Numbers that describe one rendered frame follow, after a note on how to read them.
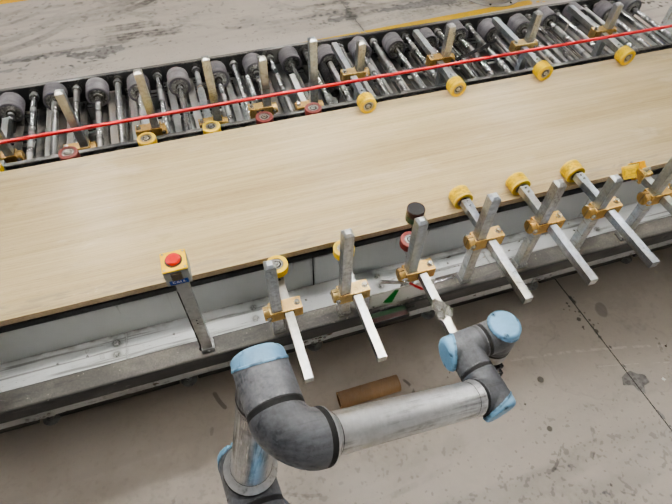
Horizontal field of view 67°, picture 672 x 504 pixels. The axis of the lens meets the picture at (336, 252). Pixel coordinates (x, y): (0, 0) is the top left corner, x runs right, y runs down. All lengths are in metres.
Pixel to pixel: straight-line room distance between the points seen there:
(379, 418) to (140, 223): 1.28
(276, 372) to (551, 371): 1.99
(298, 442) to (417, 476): 1.52
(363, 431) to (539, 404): 1.75
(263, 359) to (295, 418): 0.13
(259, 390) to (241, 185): 1.22
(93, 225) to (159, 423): 1.01
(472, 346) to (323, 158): 1.12
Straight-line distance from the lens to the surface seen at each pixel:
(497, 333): 1.38
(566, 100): 2.73
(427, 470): 2.46
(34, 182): 2.36
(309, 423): 0.97
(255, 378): 1.00
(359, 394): 2.44
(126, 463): 2.58
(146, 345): 2.05
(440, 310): 1.75
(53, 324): 2.03
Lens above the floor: 2.35
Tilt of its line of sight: 53 degrees down
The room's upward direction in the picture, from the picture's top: 2 degrees clockwise
